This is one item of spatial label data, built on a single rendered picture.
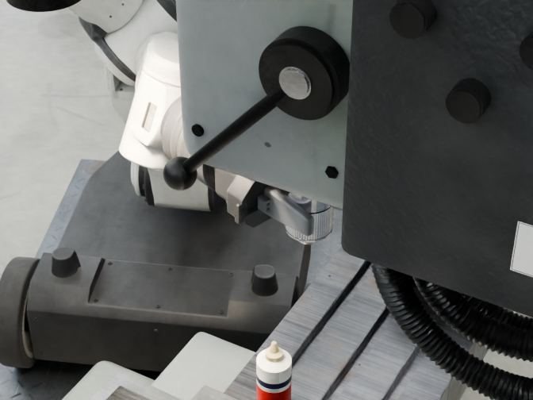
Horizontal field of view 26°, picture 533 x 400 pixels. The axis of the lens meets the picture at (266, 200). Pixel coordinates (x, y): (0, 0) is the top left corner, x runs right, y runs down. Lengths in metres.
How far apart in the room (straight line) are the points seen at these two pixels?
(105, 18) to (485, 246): 0.95
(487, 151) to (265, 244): 1.61
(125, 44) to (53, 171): 1.91
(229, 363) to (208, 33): 0.69
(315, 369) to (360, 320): 0.11
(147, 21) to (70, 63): 2.43
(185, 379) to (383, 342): 0.26
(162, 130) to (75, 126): 2.34
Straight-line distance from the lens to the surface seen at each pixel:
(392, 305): 0.76
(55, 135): 3.53
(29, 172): 3.38
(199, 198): 2.08
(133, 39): 1.47
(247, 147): 0.99
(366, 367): 1.43
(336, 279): 1.55
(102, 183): 2.32
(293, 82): 0.89
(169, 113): 1.21
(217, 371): 1.54
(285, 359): 1.31
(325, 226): 1.12
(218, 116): 0.99
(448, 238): 0.58
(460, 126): 0.54
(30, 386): 2.15
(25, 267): 2.09
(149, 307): 1.99
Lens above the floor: 1.91
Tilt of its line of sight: 37 degrees down
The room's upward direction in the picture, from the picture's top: straight up
